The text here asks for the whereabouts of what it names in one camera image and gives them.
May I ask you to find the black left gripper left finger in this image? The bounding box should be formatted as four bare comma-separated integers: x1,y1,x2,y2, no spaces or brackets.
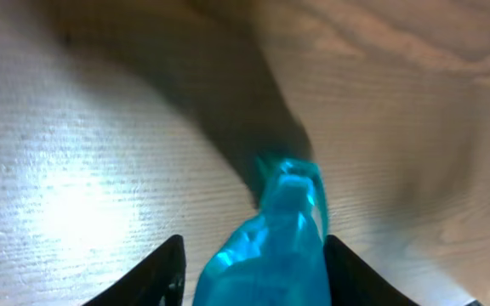
84,235,185,306

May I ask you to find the teal mouthwash bottle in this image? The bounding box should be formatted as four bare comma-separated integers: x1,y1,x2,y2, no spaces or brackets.
193,159,332,306

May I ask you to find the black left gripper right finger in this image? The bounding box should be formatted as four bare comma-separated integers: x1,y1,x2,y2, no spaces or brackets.
323,235,418,306

